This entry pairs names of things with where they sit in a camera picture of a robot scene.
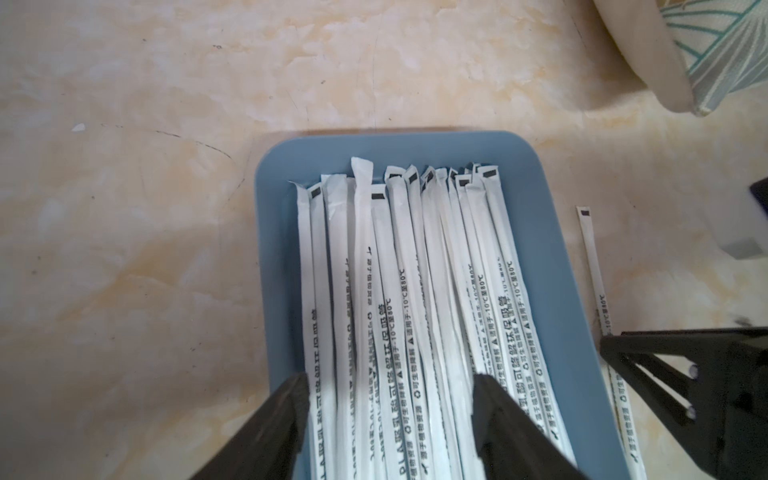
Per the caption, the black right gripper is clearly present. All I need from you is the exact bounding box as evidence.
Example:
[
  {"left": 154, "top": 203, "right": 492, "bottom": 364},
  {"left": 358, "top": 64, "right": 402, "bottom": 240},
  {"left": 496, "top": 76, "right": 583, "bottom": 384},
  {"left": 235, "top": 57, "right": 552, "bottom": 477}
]
[{"left": 600, "top": 328, "right": 767, "bottom": 479}]

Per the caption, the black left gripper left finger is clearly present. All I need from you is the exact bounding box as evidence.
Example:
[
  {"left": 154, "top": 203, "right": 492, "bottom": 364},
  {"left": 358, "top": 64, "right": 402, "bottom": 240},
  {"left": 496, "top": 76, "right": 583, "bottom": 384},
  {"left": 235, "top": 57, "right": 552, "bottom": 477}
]
[{"left": 192, "top": 372, "right": 309, "bottom": 480}]

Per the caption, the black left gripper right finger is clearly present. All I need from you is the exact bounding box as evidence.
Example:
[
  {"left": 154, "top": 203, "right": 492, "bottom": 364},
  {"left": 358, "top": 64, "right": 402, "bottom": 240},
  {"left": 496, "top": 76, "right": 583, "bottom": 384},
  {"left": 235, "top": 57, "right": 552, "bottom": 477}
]
[{"left": 472, "top": 374, "right": 585, "bottom": 480}]

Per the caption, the white straw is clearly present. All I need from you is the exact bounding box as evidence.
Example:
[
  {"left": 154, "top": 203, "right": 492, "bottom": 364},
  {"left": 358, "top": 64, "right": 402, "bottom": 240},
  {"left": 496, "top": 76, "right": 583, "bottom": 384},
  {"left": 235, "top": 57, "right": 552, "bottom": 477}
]
[
  {"left": 576, "top": 206, "right": 647, "bottom": 479},
  {"left": 406, "top": 166, "right": 484, "bottom": 479},
  {"left": 351, "top": 157, "right": 386, "bottom": 479},
  {"left": 323, "top": 174, "right": 357, "bottom": 479},
  {"left": 372, "top": 184, "right": 431, "bottom": 479},
  {"left": 295, "top": 184, "right": 336, "bottom": 479},
  {"left": 474, "top": 165, "right": 577, "bottom": 465}
]

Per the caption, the blue storage box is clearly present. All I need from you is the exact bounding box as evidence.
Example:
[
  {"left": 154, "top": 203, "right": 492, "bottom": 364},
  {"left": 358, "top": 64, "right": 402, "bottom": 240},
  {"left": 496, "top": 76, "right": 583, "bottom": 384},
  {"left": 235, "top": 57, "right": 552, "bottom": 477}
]
[{"left": 253, "top": 130, "right": 629, "bottom": 479}]

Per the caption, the geometric patterned cushion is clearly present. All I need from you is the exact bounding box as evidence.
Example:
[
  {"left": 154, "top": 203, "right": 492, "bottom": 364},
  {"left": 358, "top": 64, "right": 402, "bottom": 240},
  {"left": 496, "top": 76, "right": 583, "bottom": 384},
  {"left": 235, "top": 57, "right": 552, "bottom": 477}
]
[{"left": 592, "top": 0, "right": 768, "bottom": 116}]

